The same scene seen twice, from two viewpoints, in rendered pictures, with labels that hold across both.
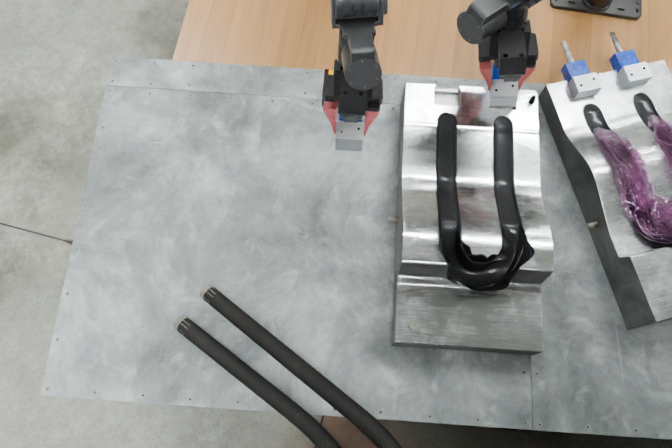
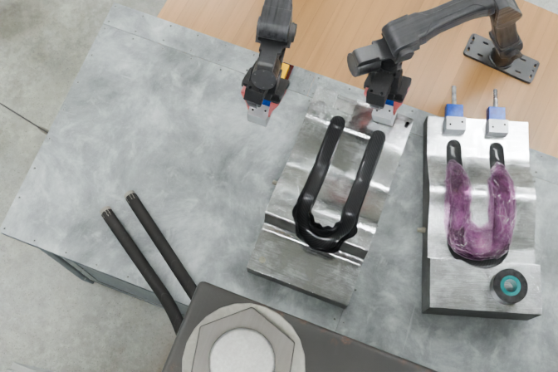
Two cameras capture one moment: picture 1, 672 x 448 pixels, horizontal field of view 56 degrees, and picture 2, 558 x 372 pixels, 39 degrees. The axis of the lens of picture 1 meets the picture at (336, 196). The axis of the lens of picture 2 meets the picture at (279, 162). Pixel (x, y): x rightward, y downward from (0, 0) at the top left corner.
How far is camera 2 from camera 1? 0.86 m
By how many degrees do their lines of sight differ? 6
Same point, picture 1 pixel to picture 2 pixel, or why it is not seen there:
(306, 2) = not seen: outside the picture
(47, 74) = not seen: outside the picture
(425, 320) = (272, 259)
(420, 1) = (360, 22)
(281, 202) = (203, 147)
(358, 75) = (260, 79)
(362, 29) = (272, 49)
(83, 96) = (87, 5)
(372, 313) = (241, 245)
